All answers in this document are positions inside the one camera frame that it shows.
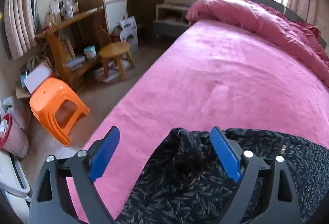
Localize white cup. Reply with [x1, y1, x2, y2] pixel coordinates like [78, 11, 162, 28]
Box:
[84, 46, 97, 60]

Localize white appliance box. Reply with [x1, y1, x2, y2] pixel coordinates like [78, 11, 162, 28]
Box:
[119, 17, 138, 53]

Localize white drawer cabinet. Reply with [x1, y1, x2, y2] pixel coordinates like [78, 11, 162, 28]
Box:
[103, 0, 127, 34]

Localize dark leaf print pants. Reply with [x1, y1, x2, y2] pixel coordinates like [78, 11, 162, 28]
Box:
[116, 128, 328, 223]

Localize red rumpled duvet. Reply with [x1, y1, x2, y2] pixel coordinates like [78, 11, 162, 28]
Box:
[186, 0, 328, 85]

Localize pink fleece bed sheet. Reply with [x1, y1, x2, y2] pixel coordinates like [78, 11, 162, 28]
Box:
[79, 21, 328, 217]

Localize wooden desk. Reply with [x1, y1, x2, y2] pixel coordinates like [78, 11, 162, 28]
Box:
[35, 6, 110, 91]

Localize side pink curtain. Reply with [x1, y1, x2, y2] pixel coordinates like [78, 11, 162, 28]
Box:
[4, 0, 37, 59]

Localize orange plastic stool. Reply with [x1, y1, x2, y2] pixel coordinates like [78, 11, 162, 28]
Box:
[30, 77, 90, 147]

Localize round wooden stool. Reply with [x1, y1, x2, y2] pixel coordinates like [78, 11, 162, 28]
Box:
[98, 42, 135, 80]

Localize white bedside table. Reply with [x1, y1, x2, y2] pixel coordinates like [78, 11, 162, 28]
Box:
[153, 3, 190, 39]

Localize pink laundry basket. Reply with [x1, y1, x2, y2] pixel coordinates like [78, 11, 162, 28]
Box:
[1, 113, 29, 158]

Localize white paper box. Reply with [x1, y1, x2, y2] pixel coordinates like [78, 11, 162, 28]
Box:
[23, 61, 54, 94]

